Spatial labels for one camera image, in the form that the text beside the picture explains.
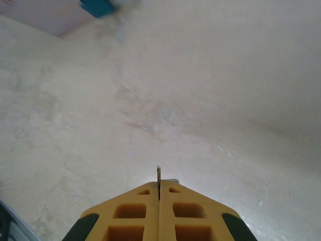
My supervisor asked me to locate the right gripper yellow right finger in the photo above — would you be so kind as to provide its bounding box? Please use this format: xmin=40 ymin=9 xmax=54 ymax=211
xmin=158 ymin=179 xmax=257 ymax=241

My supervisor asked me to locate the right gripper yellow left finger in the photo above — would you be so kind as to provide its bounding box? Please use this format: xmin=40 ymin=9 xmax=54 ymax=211
xmin=64 ymin=182 xmax=161 ymax=241

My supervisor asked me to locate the small silver key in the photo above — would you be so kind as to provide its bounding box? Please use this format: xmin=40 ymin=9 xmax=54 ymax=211
xmin=156 ymin=165 xmax=163 ymax=189

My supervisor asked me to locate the blue padlock with steel shackle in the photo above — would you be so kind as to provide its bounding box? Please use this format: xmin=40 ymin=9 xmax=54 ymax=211
xmin=78 ymin=0 xmax=117 ymax=19

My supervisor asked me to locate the pink storybook tin box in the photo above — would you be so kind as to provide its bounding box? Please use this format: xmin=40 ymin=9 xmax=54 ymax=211
xmin=0 ymin=0 xmax=98 ymax=38

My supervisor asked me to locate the long aluminium base rail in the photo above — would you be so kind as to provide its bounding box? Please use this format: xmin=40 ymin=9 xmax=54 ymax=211
xmin=0 ymin=197 xmax=39 ymax=241

